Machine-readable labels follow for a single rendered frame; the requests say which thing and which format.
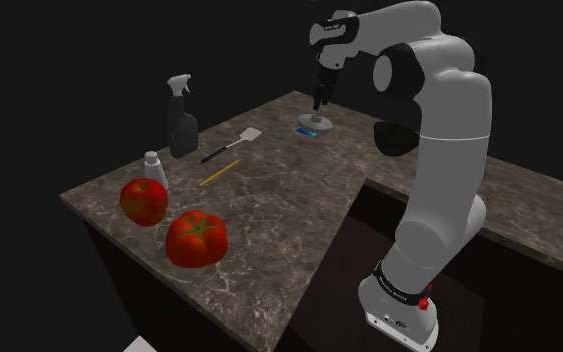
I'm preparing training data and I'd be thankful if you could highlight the grey round lid with knob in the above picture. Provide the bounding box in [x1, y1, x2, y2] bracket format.
[296, 111, 335, 135]

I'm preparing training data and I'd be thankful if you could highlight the black round bowl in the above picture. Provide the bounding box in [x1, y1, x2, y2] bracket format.
[372, 120, 422, 158]

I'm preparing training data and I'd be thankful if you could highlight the yellow pencil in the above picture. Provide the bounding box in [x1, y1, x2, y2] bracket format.
[196, 158, 243, 189]

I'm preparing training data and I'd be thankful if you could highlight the black spray bottle white trigger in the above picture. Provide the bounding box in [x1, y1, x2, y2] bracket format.
[165, 73, 200, 160]

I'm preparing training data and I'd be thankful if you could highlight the white salt shaker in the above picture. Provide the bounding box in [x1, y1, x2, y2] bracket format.
[142, 150, 171, 191]

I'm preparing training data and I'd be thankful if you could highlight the dark robot stand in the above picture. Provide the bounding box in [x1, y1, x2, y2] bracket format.
[280, 213, 488, 352]

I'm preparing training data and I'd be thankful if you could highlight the red tomato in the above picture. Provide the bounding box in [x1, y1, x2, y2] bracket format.
[164, 209, 231, 270]

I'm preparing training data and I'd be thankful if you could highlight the red apple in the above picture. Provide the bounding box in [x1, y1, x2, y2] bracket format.
[118, 177, 170, 228]

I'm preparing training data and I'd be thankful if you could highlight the white spatula black handle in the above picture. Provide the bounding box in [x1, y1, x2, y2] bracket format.
[199, 126, 264, 165]

